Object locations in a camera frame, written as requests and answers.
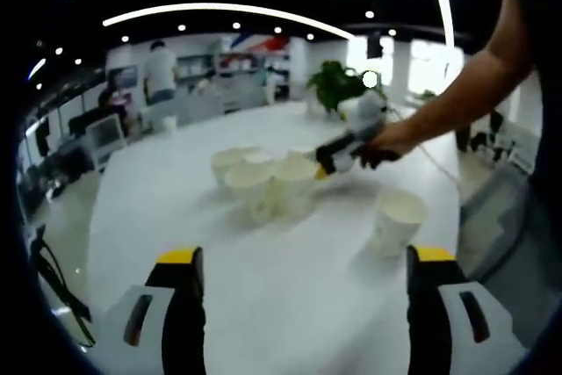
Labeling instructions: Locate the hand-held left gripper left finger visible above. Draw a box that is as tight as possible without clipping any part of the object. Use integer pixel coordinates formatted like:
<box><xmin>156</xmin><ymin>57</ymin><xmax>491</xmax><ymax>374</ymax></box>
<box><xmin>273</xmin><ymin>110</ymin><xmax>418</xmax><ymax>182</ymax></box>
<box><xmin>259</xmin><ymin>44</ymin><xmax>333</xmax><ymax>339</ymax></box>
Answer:
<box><xmin>94</xmin><ymin>246</ymin><xmax>207</xmax><ymax>375</ymax></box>

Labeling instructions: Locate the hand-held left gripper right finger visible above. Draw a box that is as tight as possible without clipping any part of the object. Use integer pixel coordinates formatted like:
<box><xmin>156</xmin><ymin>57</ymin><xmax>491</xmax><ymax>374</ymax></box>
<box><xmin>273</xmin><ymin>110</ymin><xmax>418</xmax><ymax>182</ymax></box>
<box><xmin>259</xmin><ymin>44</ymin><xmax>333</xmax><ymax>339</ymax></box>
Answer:
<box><xmin>406</xmin><ymin>244</ymin><xmax>528</xmax><ymax>375</ymax></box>

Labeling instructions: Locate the single white paper cup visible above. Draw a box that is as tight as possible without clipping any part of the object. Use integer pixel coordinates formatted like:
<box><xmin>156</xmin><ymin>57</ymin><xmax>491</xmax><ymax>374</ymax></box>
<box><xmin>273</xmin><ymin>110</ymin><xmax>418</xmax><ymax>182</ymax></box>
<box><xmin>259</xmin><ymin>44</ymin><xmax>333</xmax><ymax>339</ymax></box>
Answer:
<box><xmin>372</xmin><ymin>188</ymin><xmax>429</xmax><ymax>258</ymax></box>

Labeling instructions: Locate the cluster of paper cups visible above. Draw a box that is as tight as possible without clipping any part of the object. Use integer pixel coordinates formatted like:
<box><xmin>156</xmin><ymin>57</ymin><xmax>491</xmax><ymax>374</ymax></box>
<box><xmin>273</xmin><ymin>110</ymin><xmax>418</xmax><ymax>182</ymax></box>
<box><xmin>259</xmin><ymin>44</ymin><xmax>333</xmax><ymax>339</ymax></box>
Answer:
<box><xmin>209</xmin><ymin>144</ymin><xmax>322</xmax><ymax>227</ymax></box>

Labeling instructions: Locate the person's right hand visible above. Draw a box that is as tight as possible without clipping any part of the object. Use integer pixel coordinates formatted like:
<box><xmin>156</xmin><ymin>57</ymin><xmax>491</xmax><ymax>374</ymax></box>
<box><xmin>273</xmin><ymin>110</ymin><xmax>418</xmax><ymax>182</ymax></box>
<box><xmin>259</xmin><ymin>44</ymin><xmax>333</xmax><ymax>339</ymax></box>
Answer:
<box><xmin>360</xmin><ymin>121</ymin><xmax>423</xmax><ymax>170</ymax></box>

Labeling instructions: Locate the potted green plant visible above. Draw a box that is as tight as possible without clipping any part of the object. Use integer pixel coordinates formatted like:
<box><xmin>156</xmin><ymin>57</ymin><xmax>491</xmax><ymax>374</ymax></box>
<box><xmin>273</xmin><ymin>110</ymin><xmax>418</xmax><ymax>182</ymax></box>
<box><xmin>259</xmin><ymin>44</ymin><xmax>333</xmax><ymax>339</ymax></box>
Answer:
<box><xmin>306</xmin><ymin>60</ymin><xmax>391</xmax><ymax>122</ymax></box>

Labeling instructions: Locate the black hanging screen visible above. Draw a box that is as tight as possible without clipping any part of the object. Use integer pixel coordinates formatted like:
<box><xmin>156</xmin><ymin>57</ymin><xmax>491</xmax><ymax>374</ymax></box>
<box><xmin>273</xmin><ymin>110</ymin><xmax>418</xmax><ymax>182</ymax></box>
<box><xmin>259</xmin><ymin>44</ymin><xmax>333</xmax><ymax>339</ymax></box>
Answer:
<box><xmin>367</xmin><ymin>31</ymin><xmax>384</xmax><ymax>60</ymax></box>

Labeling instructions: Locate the white table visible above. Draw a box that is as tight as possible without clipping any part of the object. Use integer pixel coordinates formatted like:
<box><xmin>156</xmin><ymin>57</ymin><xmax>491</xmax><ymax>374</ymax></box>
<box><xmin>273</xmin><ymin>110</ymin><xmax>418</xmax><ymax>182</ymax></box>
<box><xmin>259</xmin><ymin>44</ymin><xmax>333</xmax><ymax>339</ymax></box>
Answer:
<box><xmin>85</xmin><ymin>100</ymin><xmax>462</xmax><ymax>375</ymax></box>

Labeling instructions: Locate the long curved ceiling light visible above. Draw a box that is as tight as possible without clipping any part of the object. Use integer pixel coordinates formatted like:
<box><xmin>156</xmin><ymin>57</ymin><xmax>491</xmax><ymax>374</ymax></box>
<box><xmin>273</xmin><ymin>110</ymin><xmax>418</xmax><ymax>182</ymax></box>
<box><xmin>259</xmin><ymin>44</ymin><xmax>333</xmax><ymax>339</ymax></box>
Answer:
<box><xmin>102</xmin><ymin>2</ymin><xmax>357</xmax><ymax>40</ymax></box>
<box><xmin>420</xmin><ymin>0</ymin><xmax>456</xmax><ymax>49</ymax></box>

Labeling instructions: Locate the long grey counter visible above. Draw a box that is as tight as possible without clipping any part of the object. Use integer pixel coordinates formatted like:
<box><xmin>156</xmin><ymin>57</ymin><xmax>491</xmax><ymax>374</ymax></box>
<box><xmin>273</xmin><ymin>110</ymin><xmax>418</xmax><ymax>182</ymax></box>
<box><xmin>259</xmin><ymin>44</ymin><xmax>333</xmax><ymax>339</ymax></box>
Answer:
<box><xmin>147</xmin><ymin>84</ymin><xmax>269</xmax><ymax>130</ymax></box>

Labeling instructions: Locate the black tripod stand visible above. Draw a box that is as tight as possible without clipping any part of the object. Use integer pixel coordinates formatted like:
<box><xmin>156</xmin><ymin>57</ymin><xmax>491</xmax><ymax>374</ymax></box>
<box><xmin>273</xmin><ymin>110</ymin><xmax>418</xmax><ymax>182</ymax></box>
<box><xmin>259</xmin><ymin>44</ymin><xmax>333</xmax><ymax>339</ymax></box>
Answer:
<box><xmin>29</xmin><ymin>224</ymin><xmax>97</xmax><ymax>349</ymax></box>

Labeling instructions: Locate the white framed screen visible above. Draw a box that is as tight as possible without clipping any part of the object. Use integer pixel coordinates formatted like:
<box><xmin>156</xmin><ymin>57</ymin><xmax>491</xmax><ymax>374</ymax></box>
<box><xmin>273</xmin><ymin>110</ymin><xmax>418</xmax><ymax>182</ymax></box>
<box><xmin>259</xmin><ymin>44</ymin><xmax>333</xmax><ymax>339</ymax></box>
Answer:
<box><xmin>84</xmin><ymin>112</ymin><xmax>127</xmax><ymax>161</ymax></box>

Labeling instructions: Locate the person's dark clothing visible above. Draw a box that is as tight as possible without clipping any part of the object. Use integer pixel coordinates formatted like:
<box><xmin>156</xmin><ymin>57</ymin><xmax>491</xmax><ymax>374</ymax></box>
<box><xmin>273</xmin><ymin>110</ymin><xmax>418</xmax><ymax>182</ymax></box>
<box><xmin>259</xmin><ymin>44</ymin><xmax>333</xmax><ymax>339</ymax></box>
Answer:
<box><xmin>502</xmin><ymin>0</ymin><xmax>562</xmax><ymax>270</ymax></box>

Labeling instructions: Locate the black desktop monitor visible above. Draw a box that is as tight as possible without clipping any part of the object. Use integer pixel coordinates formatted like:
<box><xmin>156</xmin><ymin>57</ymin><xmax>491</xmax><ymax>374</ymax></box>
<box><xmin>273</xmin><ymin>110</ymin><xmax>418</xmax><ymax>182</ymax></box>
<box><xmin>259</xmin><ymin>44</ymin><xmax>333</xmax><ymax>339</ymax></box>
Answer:
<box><xmin>68</xmin><ymin>113</ymin><xmax>102</xmax><ymax>134</ymax></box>

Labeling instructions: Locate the straight ceiling light strip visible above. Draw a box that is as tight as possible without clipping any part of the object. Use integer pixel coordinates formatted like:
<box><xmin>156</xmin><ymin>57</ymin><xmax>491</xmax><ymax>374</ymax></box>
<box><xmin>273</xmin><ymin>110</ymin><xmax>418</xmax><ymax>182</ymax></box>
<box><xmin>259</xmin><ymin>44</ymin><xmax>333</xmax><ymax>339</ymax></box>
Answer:
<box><xmin>28</xmin><ymin>57</ymin><xmax>47</xmax><ymax>82</ymax></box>

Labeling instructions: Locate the red blue wall banner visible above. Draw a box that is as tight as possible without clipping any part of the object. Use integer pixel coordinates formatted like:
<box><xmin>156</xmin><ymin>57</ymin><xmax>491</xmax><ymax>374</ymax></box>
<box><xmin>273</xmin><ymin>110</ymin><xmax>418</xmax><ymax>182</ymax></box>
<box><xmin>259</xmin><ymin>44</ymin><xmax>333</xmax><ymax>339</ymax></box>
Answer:
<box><xmin>227</xmin><ymin>34</ymin><xmax>291</xmax><ymax>54</ymax></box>

